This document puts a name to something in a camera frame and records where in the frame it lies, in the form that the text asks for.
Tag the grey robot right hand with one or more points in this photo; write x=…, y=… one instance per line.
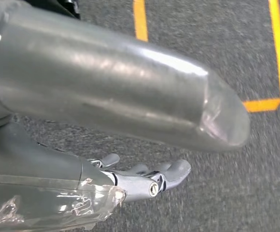
x=106, y=83

